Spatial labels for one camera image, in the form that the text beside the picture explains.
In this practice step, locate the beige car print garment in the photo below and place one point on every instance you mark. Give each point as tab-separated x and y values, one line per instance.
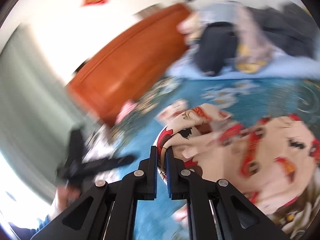
274	163

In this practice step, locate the pale beige yellow garment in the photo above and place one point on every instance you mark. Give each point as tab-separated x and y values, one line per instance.
254	50

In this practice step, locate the dark grey garment pile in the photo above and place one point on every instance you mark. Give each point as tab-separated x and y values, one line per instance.
292	31

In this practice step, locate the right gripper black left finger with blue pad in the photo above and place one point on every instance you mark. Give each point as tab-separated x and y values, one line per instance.
106	211

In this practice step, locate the orange wooden headboard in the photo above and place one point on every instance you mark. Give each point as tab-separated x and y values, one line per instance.
130	64

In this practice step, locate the teal floral bed blanket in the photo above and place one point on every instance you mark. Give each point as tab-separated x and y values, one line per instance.
248	100

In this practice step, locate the person's left hand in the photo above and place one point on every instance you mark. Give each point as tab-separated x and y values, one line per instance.
64	195

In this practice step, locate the light blue floral duvet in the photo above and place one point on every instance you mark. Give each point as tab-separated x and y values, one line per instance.
283	66

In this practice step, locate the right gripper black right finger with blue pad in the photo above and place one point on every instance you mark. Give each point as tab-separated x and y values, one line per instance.
216	210

